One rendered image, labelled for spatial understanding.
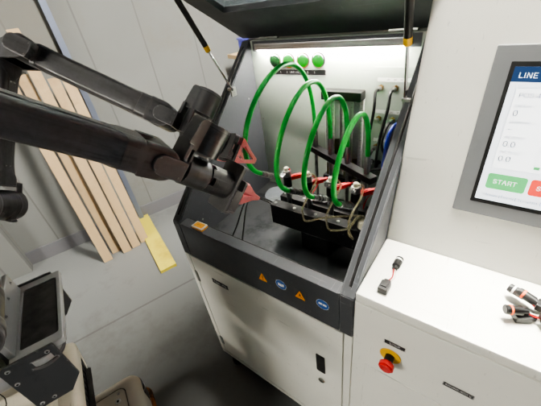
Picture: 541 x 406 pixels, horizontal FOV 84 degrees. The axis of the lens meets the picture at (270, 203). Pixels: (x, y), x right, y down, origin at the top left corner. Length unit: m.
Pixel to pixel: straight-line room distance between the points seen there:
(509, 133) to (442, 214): 0.22
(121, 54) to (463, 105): 2.38
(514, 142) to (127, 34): 2.49
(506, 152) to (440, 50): 0.26
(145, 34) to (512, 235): 2.57
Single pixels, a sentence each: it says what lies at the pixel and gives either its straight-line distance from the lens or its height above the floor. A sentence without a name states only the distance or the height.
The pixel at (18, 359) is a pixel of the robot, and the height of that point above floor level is 1.05.
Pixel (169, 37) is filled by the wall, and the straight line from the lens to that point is 2.82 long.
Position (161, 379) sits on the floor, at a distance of 1.92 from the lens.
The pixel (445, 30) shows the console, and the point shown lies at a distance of 0.81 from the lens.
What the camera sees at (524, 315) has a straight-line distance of 0.81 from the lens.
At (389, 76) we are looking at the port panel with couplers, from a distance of 1.06.
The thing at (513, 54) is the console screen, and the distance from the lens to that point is 0.79.
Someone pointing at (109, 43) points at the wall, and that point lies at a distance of 2.73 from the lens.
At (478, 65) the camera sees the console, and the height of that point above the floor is 1.41.
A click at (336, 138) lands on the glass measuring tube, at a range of 1.16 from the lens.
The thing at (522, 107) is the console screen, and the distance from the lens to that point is 0.79.
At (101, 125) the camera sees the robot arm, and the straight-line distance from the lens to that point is 0.50.
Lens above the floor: 1.58
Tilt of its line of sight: 34 degrees down
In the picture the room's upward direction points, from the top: 9 degrees counter-clockwise
